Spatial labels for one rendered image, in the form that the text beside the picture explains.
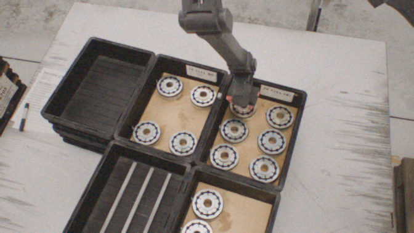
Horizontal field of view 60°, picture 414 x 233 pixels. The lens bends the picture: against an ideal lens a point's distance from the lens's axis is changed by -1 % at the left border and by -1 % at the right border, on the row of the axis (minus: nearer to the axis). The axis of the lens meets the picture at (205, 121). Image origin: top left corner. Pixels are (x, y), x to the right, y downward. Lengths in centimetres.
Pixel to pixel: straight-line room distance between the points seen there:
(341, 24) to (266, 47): 129
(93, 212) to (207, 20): 80
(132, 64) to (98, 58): 15
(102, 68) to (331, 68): 101
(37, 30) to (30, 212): 188
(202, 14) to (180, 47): 99
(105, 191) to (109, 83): 46
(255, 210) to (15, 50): 233
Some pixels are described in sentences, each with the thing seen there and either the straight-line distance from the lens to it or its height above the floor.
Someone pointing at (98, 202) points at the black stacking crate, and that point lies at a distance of 133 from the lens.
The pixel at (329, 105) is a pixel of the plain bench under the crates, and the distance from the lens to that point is 165.
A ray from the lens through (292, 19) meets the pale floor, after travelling 295.
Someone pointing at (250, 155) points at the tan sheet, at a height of 83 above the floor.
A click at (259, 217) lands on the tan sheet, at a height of 83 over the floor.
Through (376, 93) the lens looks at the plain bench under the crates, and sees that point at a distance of 175.
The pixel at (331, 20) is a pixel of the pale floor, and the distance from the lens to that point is 300.
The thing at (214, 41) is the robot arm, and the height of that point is 137.
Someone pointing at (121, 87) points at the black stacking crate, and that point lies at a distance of 153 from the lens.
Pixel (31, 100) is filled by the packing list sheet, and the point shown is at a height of 70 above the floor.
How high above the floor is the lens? 204
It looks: 60 degrees down
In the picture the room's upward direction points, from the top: 4 degrees counter-clockwise
